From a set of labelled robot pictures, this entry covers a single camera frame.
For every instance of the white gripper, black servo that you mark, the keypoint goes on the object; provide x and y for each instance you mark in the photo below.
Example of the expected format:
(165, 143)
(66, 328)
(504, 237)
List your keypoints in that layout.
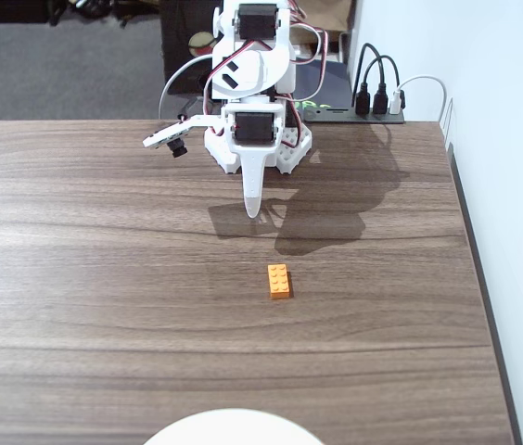
(254, 127)

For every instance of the orange lego block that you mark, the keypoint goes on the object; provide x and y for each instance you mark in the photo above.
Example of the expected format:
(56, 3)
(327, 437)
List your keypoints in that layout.
(280, 281)

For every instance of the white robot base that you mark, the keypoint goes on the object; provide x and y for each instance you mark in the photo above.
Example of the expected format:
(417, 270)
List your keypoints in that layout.
(295, 149)

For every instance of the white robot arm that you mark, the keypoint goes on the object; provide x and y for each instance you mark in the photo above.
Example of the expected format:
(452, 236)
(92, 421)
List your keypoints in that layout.
(261, 69)

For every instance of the white plate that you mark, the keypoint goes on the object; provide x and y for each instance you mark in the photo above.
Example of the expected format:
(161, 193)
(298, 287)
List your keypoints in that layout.
(233, 428)

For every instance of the black USB hub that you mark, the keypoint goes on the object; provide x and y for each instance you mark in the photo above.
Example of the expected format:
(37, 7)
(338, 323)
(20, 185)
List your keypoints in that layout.
(335, 116)

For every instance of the dark pad with green print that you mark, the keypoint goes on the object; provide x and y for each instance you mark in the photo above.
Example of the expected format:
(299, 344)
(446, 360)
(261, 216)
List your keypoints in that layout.
(335, 83)

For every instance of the round red yellow sticker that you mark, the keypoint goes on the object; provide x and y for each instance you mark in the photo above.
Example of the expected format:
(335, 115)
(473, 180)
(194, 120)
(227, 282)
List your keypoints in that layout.
(200, 42)

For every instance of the cardboard box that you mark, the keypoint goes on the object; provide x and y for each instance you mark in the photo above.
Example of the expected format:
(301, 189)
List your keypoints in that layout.
(304, 36)

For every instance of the black cabinet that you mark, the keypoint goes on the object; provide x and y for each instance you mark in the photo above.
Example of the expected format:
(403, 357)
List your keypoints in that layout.
(178, 46)

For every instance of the grey metal bar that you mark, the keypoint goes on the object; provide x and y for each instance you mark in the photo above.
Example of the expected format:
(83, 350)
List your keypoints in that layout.
(345, 46)

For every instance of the brown paper bag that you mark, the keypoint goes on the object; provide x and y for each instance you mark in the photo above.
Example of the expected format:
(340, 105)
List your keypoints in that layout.
(331, 14)

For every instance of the black chair base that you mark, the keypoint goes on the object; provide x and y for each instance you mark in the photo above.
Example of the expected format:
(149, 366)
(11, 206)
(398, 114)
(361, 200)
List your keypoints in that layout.
(104, 9)

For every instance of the wrist camera on white mount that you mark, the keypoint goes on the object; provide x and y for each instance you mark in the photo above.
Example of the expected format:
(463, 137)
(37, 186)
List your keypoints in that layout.
(169, 135)

